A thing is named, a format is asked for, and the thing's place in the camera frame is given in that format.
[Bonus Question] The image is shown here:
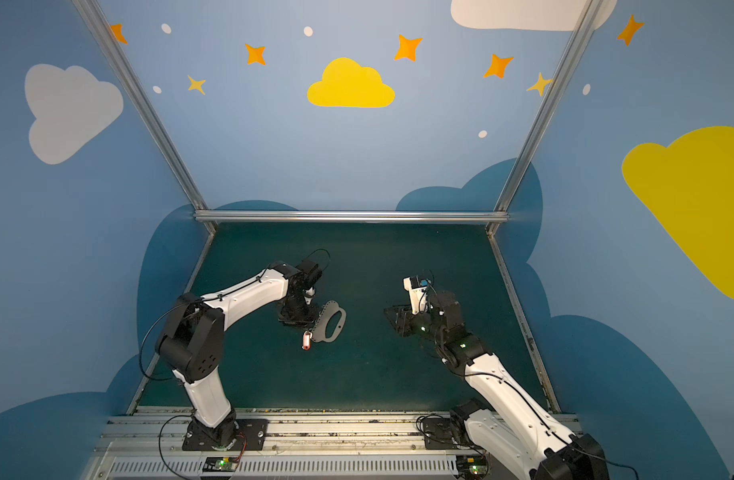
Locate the aluminium right corner post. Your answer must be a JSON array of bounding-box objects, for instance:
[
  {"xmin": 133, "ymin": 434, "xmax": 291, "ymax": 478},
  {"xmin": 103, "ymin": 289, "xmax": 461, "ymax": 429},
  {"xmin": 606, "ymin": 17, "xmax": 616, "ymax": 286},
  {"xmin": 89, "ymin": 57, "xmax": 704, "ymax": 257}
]
[{"xmin": 486, "ymin": 0, "xmax": 605, "ymax": 240}]

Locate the controller board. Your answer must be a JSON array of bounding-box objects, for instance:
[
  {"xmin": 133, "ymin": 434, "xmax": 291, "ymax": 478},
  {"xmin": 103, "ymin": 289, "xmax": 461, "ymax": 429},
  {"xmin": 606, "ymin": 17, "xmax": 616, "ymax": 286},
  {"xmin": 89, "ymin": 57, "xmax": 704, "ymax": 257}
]
[
  {"xmin": 455, "ymin": 455, "xmax": 490, "ymax": 480},
  {"xmin": 202, "ymin": 457, "xmax": 239, "ymax": 474}
]

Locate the left controller board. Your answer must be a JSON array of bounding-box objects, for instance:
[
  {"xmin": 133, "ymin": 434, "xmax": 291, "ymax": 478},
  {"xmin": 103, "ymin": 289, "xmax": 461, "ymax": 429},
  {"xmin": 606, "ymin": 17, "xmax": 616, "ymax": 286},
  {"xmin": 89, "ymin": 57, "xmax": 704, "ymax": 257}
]
[{"xmin": 202, "ymin": 457, "xmax": 239, "ymax": 474}]

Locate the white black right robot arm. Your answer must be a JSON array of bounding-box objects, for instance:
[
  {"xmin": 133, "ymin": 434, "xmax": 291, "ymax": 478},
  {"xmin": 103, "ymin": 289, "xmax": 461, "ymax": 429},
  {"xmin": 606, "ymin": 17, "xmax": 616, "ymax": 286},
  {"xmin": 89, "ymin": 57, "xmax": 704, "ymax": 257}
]
[{"xmin": 384, "ymin": 288, "xmax": 610, "ymax": 479}]

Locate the aluminium corner post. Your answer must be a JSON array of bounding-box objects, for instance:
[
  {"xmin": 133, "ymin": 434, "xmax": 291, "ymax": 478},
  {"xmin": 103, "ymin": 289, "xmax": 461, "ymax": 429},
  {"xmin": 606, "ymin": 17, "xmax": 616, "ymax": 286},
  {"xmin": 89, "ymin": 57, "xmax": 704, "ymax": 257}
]
[
  {"xmin": 486, "ymin": 0, "xmax": 605, "ymax": 240},
  {"xmin": 72, "ymin": 0, "xmax": 208, "ymax": 213}
]

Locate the aluminium back frame rail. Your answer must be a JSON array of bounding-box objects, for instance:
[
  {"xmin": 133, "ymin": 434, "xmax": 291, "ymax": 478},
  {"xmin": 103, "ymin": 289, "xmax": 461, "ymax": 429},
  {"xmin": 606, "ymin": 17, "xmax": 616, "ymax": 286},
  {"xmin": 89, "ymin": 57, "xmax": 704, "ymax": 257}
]
[{"xmin": 194, "ymin": 210, "xmax": 509, "ymax": 224}]

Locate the aluminium left corner post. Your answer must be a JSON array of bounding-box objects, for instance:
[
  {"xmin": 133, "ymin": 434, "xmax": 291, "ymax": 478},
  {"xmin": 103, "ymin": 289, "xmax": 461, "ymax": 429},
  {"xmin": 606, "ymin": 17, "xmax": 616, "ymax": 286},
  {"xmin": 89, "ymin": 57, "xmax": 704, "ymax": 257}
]
[{"xmin": 72, "ymin": 0, "xmax": 208, "ymax": 213}]

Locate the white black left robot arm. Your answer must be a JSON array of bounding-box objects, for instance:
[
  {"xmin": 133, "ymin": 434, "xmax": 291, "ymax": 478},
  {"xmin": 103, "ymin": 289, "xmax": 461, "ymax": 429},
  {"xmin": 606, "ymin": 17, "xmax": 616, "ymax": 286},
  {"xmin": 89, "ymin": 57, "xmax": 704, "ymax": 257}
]
[{"xmin": 155, "ymin": 259, "xmax": 323, "ymax": 451}]

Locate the right controller board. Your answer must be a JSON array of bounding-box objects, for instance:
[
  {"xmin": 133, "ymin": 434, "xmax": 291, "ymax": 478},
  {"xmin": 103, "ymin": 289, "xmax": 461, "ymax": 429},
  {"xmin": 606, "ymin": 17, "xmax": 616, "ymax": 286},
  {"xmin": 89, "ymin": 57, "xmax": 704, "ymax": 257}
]
[{"xmin": 455, "ymin": 455, "xmax": 490, "ymax": 480}]

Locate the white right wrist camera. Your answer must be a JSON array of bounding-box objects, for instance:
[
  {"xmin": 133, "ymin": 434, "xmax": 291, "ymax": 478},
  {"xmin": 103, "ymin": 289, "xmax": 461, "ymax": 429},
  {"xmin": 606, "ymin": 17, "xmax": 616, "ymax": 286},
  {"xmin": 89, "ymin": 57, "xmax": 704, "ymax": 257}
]
[{"xmin": 403, "ymin": 275, "xmax": 433, "ymax": 315}]

